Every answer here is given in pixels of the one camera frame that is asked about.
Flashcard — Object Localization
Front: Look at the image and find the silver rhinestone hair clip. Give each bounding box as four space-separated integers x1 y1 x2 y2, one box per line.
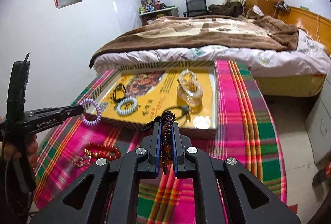
71 148 91 169

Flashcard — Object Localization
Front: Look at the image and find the purple spiral hair tie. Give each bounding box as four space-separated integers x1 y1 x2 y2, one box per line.
78 98 103 126

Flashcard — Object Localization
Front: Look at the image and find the dark brown bead bracelet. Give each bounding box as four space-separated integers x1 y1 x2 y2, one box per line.
154 110 177 175

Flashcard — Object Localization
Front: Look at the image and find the blue spiral hair tie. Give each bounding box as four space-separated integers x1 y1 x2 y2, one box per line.
115 97 139 116

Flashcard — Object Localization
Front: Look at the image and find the black hair tie with bead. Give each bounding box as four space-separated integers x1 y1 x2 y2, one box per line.
165 105 192 121

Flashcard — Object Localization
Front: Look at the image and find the left hand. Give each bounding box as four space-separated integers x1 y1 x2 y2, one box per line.
0 133 39 169

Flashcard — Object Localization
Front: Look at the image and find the colourful plaid tablecloth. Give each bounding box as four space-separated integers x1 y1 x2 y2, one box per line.
34 60 287 223

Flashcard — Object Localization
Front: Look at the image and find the yellow striped box tray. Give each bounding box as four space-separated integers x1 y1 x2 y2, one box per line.
75 62 218 139

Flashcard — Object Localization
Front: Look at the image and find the cluttered desk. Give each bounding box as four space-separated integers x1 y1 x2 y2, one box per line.
139 0 179 26

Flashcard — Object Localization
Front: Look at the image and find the white floral bed sheet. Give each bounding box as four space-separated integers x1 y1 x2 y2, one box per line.
92 30 330 77

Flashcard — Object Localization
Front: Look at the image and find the brown fleece blanket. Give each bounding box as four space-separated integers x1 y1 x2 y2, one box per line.
89 15 299 68

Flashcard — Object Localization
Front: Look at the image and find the black office chair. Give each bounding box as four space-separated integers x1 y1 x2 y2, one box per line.
183 0 209 17

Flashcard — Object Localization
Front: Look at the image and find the wooden headboard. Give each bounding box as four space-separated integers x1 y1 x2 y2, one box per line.
277 7 331 55

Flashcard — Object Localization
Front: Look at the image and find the red bead bracelet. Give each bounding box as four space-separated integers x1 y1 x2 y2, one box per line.
85 143 122 161

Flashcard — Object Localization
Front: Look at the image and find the black cord bracelet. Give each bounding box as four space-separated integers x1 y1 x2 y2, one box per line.
110 83 127 104

